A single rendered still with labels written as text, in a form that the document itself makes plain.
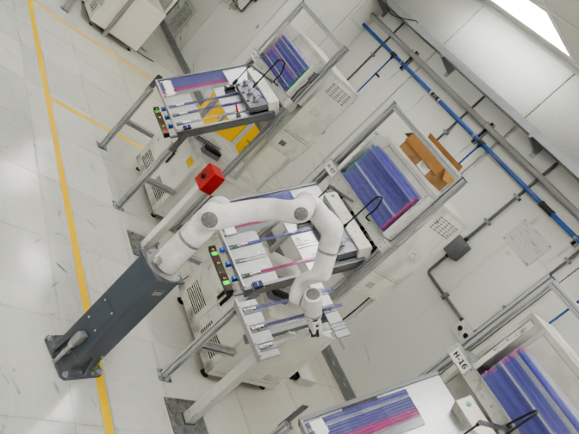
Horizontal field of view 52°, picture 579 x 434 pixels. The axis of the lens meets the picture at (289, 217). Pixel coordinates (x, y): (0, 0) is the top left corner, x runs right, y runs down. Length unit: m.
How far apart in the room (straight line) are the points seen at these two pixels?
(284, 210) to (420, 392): 1.08
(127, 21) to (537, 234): 4.99
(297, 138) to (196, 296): 1.46
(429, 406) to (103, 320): 1.54
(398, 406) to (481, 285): 1.97
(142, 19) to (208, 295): 4.28
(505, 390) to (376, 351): 2.22
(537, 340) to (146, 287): 1.78
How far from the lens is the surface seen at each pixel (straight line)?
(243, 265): 3.24
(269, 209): 2.50
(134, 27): 7.36
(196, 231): 2.61
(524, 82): 5.20
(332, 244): 2.53
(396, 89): 5.78
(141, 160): 4.98
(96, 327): 2.91
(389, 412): 2.81
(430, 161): 3.73
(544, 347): 2.97
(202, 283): 3.86
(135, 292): 2.75
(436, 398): 2.91
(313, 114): 4.44
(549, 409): 2.73
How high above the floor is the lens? 2.02
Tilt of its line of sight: 17 degrees down
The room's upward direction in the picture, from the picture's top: 46 degrees clockwise
